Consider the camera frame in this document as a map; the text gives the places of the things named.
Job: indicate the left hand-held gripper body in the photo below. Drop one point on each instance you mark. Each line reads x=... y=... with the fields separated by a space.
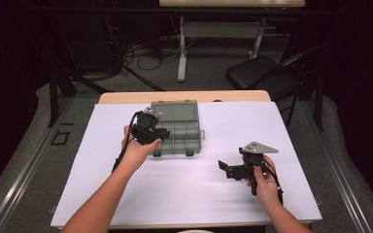
x=145 y=126

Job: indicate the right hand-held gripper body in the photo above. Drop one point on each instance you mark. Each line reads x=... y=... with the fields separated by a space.
x=259 y=148

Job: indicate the grey transparent compartment box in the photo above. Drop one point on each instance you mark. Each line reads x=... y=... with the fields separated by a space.
x=183 y=129

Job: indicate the person's left hand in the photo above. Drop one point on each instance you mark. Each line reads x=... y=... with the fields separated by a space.
x=137 y=155

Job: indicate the person's right hand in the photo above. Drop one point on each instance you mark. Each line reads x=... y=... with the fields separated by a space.
x=268 y=189

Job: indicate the wooden table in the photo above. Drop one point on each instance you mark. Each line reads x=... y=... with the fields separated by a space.
x=126 y=96

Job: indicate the white board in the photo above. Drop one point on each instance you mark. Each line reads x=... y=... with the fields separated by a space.
x=187 y=194

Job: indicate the black folding chair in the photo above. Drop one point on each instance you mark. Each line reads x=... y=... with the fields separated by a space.
x=259 y=76

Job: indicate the black metal stand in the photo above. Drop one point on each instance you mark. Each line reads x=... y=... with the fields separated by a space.
x=54 y=97

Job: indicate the metal floor rail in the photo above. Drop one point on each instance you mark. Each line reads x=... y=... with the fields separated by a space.
x=22 y=181
x=340 y=174

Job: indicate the black floor socket frame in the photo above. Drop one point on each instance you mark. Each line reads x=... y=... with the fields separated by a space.
x=60 y=137

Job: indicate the white frame desk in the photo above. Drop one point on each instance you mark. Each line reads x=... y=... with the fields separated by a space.
x=220 y=29

